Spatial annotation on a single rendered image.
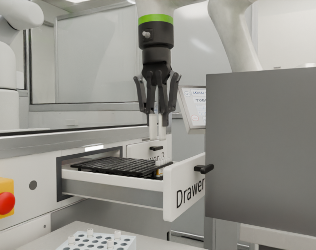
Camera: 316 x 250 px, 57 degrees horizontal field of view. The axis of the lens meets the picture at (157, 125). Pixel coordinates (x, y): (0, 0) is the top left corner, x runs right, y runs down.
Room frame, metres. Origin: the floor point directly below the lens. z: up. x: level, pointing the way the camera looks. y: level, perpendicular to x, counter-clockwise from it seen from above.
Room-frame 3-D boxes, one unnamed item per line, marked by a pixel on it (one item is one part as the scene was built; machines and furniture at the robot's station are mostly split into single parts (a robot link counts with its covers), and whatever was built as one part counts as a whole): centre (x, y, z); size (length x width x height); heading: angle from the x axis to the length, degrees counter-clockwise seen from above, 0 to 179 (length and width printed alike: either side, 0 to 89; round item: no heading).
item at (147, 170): (0.75, 0.00, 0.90); 0.18 x 0.02 x 0.01; 153
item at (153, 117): (0.76, 0.01, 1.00); 0.03 x 0.01 x 0.07; 153
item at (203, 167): (0.69, -0.11, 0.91); 0.07 x 0.04 x 0.01; 153
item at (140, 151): (1.12, 0.03, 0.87); 0.29 x 0.02 x 0.11; 153
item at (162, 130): (0.75, -0.01, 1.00); 0.03 x 0.01 x 0.07; 153
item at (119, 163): (0.79, 0.09, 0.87); 0.22 x 0.18 x 0.06; 63
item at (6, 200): (0.52, 0.28, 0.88); 0.04 x 0.03 x 0.04; 153
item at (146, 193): (0.80, 0.10, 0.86); 0.40 x 0.26 x 0.06; 63
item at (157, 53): (0.76, 0.00, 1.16); 0.08 x 0.07 x 0.09; 63
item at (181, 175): (0.70, -0.08, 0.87); 0.29 x 0.02 x 0.11; 153
